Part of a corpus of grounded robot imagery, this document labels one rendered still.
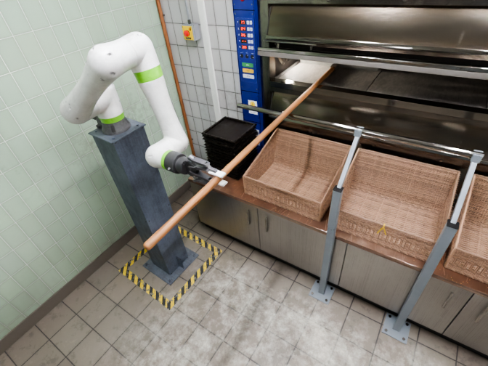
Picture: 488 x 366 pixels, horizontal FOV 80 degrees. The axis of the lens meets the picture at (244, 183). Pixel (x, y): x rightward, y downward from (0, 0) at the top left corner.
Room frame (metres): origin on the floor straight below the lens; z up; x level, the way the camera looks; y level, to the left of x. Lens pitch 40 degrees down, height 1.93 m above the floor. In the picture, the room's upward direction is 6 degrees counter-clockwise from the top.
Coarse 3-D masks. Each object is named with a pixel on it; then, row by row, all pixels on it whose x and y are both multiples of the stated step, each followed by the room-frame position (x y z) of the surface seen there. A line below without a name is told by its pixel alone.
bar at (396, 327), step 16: (272, 112) 1.50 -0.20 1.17; (336, 128) 1.28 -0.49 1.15; (352, 128) 1.24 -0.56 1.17; (352, 144) 1.19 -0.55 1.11; (416, 144) 1.06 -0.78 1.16; (432, 144) 1.03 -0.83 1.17; (480, 160) 0.91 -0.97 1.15; (336, 192) 1.04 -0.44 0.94; (464, 192) 0.84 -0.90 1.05; (336, 208) 1.03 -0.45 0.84; (336, 224) 1.04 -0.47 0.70; (448, 224) 0.76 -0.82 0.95; (448, 240) 0.74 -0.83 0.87; (432, 256) 0.75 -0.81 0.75; (432, 272) 0.74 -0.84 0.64; (320, 288) 1.04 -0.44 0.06; (416, 288) 0.75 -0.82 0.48; (400, 320) 0.75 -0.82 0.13; (400, 336) 0.71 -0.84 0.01
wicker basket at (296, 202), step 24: (288, 144) 1.79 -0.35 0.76; (312, 144) 1.69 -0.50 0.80; (336, 144) 1.60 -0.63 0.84; (264, 168) 1.72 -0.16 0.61; (288, 168) 1.72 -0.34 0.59; (312, 168) 1.63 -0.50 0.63; (336, 168) 1.54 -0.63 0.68; (264, 192) 1.41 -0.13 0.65; (288, 192) 1.31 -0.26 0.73; (312, 192) 1.43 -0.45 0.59; (312, 216) 1.21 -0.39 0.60
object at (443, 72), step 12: (276, 48) 1.91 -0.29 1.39; (288, 48) 1.91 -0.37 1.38; (312, 60) 1.61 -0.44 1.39; (324, 60) 1.57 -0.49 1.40; (336, 60) 1.53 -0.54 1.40; (348, 60) 1.49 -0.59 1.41; (420, 60) 1.45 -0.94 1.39; (420, 72) 1.29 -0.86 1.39; (432, 72) 1.26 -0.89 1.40; (444, 72) 1.24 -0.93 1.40; (456, 72) 1.21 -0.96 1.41; (468, 72) 1.19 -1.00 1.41
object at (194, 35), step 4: (184, 24) 2.27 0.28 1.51; (188, 24) 2.26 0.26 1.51; (192, 24) 2.25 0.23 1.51; (196, 24) 2.25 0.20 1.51; (184, 28) 2.26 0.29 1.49; (188, 28) 2.23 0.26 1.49; (192, 28) 2.22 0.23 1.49; (196, 28) 2.25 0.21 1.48; (192, 32) 2.22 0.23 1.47; (196, 32) 2.24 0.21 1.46; (184, 36) 2.26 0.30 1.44; (188, 36) 2.24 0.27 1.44; (192, 36) 2.22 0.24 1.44; (196, 36) 2.24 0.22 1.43; (188, 40) 2.25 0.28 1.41; (192, 40) 2.23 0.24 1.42; (196, 40) 2.23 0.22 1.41
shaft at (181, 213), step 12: (312, 84) 1.73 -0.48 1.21; (300, 96) 1.58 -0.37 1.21; (288, 108) 1.44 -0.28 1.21; (276, 120) 1.33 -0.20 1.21; (264, 132) 1.23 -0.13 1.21; (252, 144) 1.14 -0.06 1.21; (240, 156) 1.05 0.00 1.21; (228, 168) 0.97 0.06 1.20; (216, 180) 0.91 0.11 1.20; (204, 192) 0.84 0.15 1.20; (192, 204) 0.79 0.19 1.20; (180, 216) 0.73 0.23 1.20; (168, 228) 0.68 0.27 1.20; (156, 240) 0.64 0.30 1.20
